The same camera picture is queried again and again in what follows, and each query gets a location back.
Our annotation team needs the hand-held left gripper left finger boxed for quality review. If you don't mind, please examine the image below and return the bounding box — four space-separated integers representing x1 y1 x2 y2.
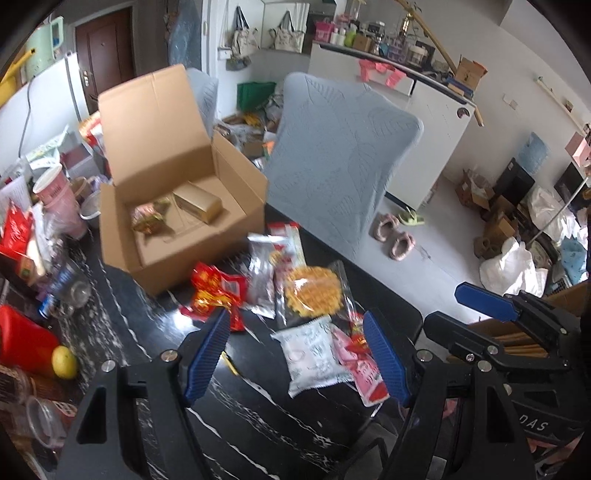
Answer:
55 308 232 480

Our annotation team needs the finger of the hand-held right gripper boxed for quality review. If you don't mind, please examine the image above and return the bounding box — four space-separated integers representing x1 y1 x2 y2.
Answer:
422 311 571 374
455 281 583 340

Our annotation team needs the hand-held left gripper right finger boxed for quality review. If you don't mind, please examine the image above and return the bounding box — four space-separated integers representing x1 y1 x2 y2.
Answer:
362 310 539 480

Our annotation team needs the pink red snack packet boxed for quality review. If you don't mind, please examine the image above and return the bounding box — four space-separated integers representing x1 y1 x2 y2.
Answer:
330 318 389 408

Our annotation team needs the white snack packet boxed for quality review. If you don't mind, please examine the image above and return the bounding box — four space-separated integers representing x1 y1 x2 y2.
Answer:
270 316 352 398

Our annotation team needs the silver snack packet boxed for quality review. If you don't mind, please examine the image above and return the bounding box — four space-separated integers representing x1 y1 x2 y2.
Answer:
246 233 278 320

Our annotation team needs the clear waffle packet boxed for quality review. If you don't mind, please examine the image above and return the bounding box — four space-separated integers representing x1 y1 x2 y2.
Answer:
276 261 358 330

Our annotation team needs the red white strip packet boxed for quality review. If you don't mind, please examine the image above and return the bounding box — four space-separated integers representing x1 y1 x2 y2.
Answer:
268 222 305 324

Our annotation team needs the white plastic bag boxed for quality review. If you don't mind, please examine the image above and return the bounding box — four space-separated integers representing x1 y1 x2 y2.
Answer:
479 237 549 297

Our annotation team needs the stack of flattened cardboard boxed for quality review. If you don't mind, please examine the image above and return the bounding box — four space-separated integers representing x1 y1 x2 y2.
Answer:
466 279 591 361

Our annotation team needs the pink slipper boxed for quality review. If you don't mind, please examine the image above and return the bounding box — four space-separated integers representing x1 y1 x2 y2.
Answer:
389 231 416 260
372 212 400 242

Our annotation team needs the green slipper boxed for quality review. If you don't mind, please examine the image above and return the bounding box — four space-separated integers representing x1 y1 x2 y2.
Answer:
398 207 426 228

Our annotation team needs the lemon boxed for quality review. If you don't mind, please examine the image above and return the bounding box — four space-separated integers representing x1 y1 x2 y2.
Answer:
51 345 78 380

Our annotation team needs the red green snack packet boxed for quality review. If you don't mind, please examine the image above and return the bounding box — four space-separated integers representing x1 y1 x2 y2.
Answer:
131 196 172 236

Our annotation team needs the gold box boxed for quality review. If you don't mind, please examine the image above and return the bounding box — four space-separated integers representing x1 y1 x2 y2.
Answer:
173 181 223 225

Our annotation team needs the clear glass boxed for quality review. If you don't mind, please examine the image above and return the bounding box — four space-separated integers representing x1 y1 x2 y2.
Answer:
46 261 93 319

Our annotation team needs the wicker basket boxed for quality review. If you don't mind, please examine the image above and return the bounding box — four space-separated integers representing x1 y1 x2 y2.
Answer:
0 364 79 418

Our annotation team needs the clear plastic cup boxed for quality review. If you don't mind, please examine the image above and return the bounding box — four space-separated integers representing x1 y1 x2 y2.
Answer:
24 396 71 449

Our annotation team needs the white cabinet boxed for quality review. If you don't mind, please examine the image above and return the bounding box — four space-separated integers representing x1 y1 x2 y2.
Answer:
308 41 477 212

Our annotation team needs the pink box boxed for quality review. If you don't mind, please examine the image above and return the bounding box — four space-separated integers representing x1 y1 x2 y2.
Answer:
566 130 591 168

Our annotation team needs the red plastic container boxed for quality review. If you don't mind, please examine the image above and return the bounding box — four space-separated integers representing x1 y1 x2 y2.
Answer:
0 304 62 376

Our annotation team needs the grey leaf-pattern chair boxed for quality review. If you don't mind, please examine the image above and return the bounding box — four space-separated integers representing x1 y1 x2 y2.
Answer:
186 68 220 139
265 71 424 260

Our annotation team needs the brown cup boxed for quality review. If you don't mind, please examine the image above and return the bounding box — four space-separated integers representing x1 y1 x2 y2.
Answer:
69 178 95 201

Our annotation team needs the pink cup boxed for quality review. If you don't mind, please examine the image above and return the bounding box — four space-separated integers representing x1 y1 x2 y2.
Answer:
32 165 89 237

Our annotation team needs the red bag with white print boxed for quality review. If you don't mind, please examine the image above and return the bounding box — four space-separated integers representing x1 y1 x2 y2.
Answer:
0 203 37 260

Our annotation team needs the small cardboard box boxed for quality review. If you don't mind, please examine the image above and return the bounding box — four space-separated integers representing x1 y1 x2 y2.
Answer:
455 56 489 88

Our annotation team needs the pink cloth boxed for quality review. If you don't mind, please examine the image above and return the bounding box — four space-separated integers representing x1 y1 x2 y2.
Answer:
358 58 403 88

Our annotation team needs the wooden pole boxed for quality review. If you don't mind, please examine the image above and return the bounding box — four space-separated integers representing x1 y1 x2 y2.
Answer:
393 0 486 127

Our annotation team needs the white green carton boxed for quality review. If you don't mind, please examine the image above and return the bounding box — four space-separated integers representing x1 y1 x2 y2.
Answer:
28 131 70 162

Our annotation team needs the green bag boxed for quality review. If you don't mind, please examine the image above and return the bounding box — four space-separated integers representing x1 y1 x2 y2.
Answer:
236 80 278 112

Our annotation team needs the white refrigerator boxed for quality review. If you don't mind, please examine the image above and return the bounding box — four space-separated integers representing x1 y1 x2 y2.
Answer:
0 52 93 162

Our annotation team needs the canvas tote bag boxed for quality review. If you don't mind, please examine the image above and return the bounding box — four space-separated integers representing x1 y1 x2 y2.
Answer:
228 6 260 71

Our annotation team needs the brown door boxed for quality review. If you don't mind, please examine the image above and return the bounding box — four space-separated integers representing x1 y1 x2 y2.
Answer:
74 7 137 115

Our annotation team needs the bubble wrap sheet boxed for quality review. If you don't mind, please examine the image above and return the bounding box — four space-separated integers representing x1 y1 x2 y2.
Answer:
168 0 205 69

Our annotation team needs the green electric kettle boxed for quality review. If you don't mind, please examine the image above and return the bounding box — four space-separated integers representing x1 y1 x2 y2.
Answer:
23 16 65 80

